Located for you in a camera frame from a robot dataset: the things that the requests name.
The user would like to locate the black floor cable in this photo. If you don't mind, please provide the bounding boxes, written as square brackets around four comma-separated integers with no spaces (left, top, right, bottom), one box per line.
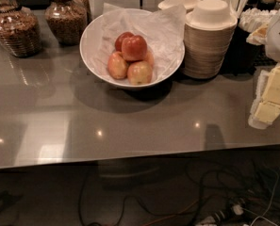
[77,160,280,226]

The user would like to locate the white packets stack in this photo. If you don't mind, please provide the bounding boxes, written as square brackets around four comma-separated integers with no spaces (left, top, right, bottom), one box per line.
[239,8,277,33]

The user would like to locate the orange floor cable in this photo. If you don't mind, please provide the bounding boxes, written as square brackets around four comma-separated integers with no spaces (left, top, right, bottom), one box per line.
[140,198,204,226]

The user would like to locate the white ceramic bowl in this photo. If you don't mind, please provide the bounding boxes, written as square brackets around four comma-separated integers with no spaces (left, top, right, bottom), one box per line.
[79,8,186,90]

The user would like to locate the dark bottle left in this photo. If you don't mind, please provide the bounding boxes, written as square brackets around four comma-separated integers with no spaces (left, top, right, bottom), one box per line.
[257,0,275,10]

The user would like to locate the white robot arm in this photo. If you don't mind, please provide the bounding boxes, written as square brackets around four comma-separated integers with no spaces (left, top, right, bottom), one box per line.
[248,9,280,129]

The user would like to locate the right hidden apple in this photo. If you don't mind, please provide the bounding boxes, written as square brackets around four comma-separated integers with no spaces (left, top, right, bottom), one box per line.
[144,51,155,66]

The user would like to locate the power strip with plugs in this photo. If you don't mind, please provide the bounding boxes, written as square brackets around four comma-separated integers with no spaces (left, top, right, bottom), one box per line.
[195,204,243,226]

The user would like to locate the black condiment organizer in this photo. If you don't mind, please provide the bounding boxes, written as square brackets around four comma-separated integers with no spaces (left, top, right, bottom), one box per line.
[220,27,275,76]

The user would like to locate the glass cereal jar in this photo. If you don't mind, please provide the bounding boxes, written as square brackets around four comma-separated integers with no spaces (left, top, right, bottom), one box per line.
[44,0,87,45]
[0,0,41,57]

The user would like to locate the front yellow-red apple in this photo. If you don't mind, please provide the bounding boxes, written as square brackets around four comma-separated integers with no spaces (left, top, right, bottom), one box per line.
[127,61,153,86]

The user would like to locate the front stack paper bowls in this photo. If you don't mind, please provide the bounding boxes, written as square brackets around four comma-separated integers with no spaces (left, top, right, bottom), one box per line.
[181,0,238,79]

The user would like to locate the white floor cable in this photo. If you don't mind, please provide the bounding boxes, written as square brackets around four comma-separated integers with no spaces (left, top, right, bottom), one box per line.
[242,168,280,226]

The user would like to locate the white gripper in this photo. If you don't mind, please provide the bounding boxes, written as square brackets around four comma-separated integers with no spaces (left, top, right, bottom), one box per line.
[246,24,280,129]

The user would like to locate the back dark red apple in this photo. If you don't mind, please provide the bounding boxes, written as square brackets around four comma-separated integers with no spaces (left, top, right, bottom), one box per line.
[115,32,134,51]

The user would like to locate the left yellow-red apple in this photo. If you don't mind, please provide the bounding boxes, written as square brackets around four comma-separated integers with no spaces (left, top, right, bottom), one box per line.
[107,51,129,80]

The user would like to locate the yellow-red apple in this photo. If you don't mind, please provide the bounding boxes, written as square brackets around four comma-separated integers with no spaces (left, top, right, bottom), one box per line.
[127,61,153,86]
[107,51,129,80]

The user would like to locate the left glass cereal jar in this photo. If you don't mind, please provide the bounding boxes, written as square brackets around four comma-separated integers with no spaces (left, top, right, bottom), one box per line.
[0,0,41,57]

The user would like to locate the middle glass cereal jar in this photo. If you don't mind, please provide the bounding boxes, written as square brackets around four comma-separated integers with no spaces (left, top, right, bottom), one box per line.
[44,0,87,45]

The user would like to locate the white paper liner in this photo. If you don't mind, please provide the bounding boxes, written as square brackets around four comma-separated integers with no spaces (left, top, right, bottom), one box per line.
[90,5,186,84]

